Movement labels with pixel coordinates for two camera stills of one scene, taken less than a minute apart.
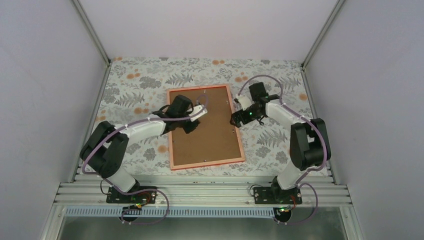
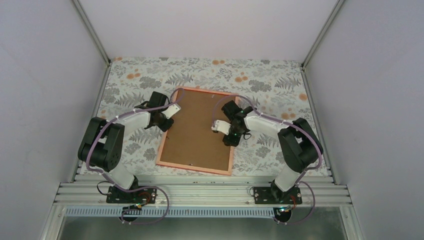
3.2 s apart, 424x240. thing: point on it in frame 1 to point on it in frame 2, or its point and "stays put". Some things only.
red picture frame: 208,163 to 215,171
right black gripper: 234,116 to 233,142
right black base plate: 275,195 stays put
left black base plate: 149,197 stays put
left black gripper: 187,129 to 164,127
